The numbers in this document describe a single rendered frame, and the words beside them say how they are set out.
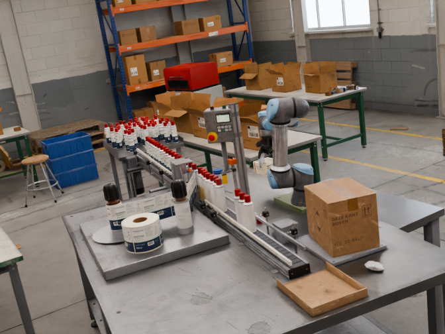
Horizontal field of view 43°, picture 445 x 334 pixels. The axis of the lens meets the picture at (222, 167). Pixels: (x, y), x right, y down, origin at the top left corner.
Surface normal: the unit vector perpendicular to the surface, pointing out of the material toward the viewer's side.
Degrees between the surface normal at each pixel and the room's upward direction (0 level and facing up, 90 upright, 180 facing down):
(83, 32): 90
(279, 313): 0
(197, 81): 90
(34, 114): 90
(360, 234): 90
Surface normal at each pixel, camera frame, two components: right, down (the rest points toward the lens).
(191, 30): 0.54, 0.18
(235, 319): -0.14, -0.95
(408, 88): -0.84, 0.26
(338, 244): 0.22, 0.24
